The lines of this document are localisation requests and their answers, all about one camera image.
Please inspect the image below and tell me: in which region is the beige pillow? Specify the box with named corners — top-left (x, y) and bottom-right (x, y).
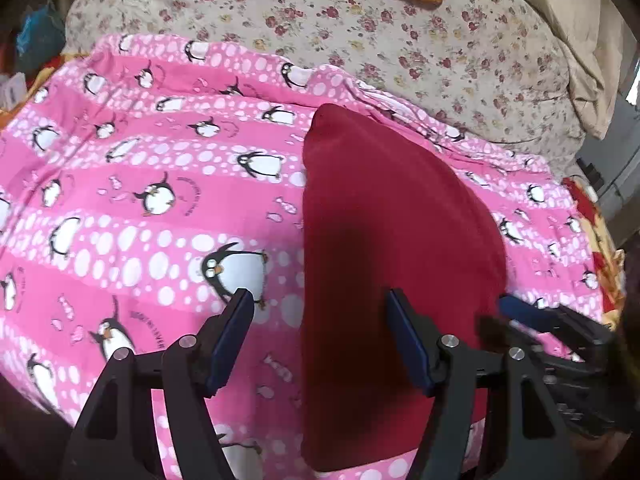
top-left (530, 0), bottom-right (626, 141)

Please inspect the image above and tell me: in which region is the dark red garment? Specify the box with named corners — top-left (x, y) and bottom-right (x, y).
top-left (300, 103), bottom-right (511, 473)

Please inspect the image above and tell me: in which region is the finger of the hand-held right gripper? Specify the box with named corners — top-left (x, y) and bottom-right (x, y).
top-left (477, 312), bottom-right (538, 356)
top-left (497, 294), bottom-right (566, 333)

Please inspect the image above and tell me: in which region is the floral print quilt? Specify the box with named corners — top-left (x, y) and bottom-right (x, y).
top-left (65, 0), bottom-right (586, 171)

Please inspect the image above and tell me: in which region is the pink penguin print blanket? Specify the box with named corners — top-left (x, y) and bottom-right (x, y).
top-left (0, 33), bottom-right (608, 480)

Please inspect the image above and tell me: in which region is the white labelled box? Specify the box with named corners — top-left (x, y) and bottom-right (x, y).
top-left (0, 74), bottom-right (26, 111)

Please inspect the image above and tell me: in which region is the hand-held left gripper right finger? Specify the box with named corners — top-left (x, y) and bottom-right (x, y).
top-left (385, 287), bottom-right (583, 480)

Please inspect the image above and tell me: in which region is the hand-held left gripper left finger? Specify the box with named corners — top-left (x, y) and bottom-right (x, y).
top-left (60, 287), bottom-right (256, 480)

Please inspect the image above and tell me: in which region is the blue plastic bag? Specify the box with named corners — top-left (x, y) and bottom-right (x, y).
top-left (15, 0), bottom-right (66, 71)

